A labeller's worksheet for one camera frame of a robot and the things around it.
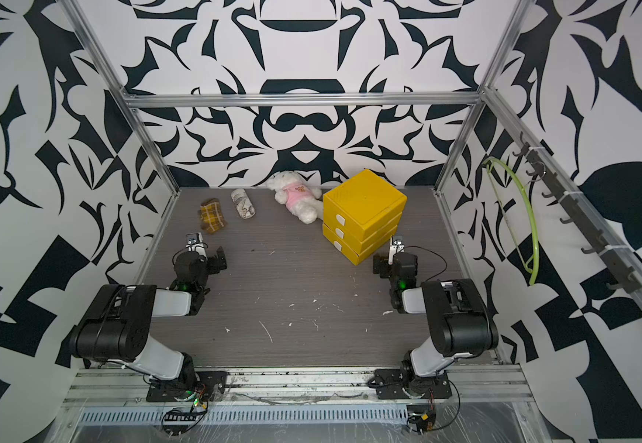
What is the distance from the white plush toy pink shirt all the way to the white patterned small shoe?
4.1 inches

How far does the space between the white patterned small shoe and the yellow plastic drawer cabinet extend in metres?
0.35

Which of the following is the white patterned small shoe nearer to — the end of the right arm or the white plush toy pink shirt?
the white plush toy pink shirt

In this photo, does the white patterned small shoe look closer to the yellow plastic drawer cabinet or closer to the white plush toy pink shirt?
the white plush toy pink shirt

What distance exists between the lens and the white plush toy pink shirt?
100 centimetres

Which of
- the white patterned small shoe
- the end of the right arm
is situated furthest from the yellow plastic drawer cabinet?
the white patterned small shoe

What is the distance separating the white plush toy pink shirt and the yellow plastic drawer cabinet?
0.33 ft

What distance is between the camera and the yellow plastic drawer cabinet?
0.85 metres

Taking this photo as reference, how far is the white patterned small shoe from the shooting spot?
1.10 meters

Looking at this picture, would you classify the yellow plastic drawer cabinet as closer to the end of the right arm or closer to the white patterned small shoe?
the end of the right arm
